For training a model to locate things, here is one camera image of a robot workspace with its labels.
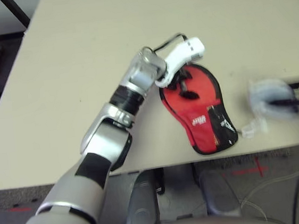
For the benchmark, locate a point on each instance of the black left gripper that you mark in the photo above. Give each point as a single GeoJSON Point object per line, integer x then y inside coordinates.
{"type": "Point", "coordinates": [180, 80]}

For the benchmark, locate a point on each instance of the red and black paddle case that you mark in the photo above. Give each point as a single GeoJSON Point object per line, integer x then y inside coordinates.
{"type": "Point", "coordinates": [202, 135]}

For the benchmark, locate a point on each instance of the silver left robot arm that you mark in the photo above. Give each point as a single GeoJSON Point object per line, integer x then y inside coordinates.
{"type": "Point", "coordinates": [101, 138]}

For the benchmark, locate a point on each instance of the grey robot right leg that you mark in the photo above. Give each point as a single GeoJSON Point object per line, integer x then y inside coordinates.
{"type": "Point", "coordinates": [218, 193]}

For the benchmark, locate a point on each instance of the grey robot leg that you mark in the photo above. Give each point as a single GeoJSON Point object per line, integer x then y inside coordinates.
{"type": "Point", "coordinates": [141, 203]}
{"type": "Point", "coordinates": [218, 193]}

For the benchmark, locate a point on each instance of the grey robot left leg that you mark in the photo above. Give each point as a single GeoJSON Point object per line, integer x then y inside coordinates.
{"type": "Point", "coordinates": [141, 203]}

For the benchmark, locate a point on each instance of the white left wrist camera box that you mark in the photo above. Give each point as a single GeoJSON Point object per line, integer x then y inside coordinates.
{"type": "Point", "coordinates": [183, 53]}

